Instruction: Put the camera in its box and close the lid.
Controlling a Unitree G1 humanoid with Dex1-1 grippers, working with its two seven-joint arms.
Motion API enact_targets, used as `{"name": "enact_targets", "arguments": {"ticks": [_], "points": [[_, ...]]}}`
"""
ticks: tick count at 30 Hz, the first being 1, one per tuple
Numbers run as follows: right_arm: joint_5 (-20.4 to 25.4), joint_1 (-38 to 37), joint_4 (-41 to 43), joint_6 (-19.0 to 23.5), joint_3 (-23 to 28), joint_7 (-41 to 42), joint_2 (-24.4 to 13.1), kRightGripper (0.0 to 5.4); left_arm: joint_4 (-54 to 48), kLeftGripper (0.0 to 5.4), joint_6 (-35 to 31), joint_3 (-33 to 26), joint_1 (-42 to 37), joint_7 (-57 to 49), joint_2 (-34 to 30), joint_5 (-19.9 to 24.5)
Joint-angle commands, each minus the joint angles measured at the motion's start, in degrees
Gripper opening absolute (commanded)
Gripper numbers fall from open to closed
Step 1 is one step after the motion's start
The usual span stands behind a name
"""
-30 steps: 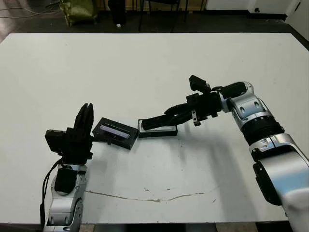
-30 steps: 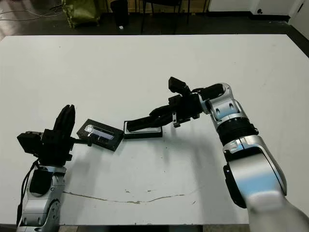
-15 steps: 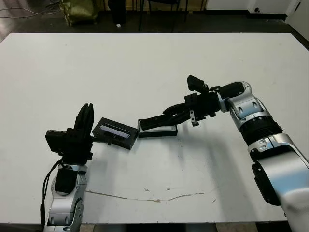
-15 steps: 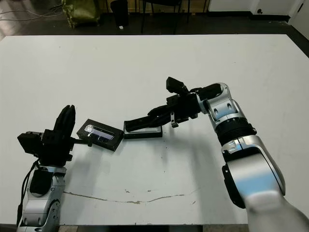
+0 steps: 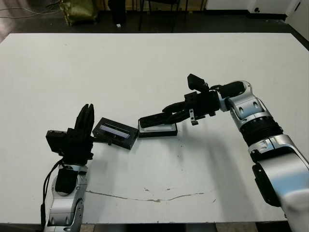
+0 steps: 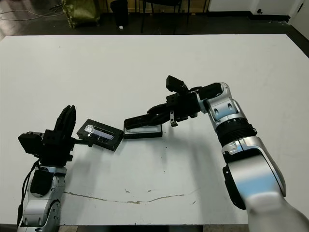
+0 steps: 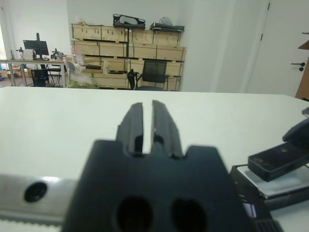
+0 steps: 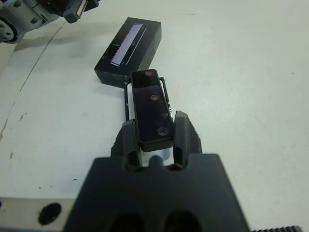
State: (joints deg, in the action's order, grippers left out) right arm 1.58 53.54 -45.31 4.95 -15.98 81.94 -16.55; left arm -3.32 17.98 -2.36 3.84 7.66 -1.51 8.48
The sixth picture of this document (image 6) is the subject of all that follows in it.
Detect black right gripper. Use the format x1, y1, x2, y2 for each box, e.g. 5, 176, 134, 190
147, 93, 201, 128

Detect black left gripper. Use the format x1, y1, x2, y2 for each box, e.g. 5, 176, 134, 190
38, 105, 94, 167

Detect black printed box lid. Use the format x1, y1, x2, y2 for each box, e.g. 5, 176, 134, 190
76, 118, 124, 152

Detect black box base white insert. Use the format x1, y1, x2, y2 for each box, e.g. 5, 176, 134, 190
123, 118, 163, 140

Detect olive green sack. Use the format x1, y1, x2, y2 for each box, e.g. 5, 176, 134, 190
60, 0, 100, 29

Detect black mesh folding chair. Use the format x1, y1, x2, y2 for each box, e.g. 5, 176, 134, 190
140, 0, 193, 34

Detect white door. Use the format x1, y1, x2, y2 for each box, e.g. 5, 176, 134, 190
289, 0, 309, 41

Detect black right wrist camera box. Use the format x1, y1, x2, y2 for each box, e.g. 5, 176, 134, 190
166, 75, 189, 94

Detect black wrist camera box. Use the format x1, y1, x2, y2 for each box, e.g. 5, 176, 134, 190
166, 75, 189, 94
18, 132, 45, 155

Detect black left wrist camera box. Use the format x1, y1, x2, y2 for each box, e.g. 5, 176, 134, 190
18, 132, 45, 155

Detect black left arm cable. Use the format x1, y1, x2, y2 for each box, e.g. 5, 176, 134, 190
16, 162, 41, 225

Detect white floor cable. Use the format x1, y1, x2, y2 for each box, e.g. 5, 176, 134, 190
0, 4, 64, 21

